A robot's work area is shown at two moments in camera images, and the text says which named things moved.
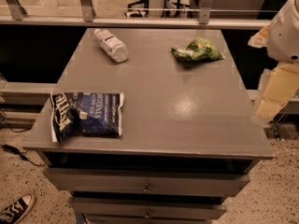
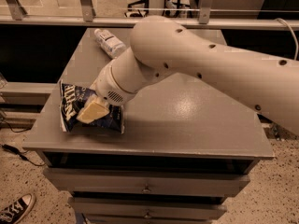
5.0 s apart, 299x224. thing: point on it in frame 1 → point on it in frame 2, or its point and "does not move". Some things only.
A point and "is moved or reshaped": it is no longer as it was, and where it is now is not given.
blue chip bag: x=86 y=114 is moved or reshaped
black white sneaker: x=16 y=211 does not move
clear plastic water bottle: x=111 y=45 does not move
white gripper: x=286 y=35 → x=107 y=86
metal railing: x=12 y=11 does not move
